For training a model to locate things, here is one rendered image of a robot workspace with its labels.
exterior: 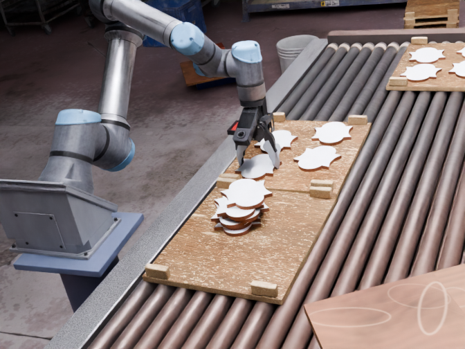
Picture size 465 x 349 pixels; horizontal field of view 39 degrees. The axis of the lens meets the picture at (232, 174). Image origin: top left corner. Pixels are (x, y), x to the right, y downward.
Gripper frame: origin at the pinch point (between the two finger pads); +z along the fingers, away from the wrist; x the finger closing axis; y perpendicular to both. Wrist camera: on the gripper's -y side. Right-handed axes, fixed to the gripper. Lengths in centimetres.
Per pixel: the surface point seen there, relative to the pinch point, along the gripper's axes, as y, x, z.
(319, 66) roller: 82, 6, -3
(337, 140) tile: 17.1, -18.6, -1.5
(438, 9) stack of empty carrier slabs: 303, -8, 31
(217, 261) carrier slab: -42.1, -5.8, 3.5
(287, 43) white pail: 273, 90, 44
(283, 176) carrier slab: -2.9, -8.5, 0.9
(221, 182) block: -11.8, 6.3, -0.6
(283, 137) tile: 17.3, -1.7, -1.5
